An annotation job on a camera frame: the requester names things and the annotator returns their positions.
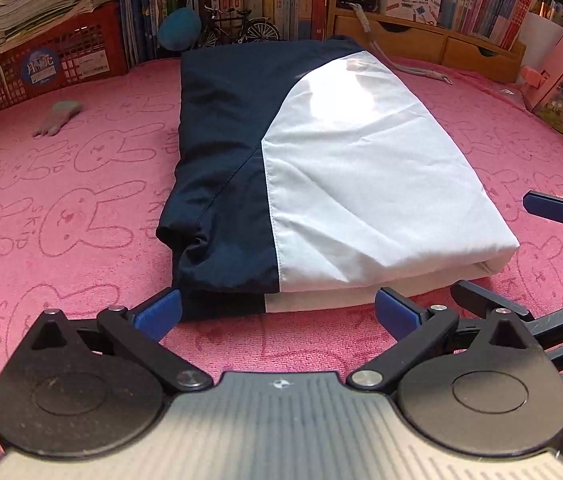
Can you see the white rolled paper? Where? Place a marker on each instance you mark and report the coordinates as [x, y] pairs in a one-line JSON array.
[[544, 27]]

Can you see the blue plush ball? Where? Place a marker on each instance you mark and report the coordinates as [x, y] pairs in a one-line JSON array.
[[179, 27]]

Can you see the navy and white jacket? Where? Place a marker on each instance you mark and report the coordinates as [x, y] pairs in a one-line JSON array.
[[361, 160]]

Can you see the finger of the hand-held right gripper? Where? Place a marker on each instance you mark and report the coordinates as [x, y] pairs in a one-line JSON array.
[[471, 291], [554, 207]]

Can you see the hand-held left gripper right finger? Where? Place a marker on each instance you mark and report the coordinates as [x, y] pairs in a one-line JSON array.
[[396, 312]]

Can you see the grey glove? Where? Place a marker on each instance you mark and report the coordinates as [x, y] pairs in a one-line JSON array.
[[59, 115]]

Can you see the miniature bicycle model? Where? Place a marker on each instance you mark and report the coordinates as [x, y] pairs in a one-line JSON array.
[[261, 30]]

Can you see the pink house-shaped case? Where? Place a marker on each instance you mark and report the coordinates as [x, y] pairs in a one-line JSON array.
[[561, 90]]

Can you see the wooden desk organiser with drawers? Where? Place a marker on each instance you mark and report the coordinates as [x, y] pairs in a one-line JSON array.
[[411, 35]]

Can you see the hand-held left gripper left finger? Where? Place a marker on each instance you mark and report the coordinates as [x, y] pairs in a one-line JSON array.
[[159, 310]]

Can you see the large red plastic crate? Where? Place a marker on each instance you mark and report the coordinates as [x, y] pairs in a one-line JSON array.
[[76, 45]]

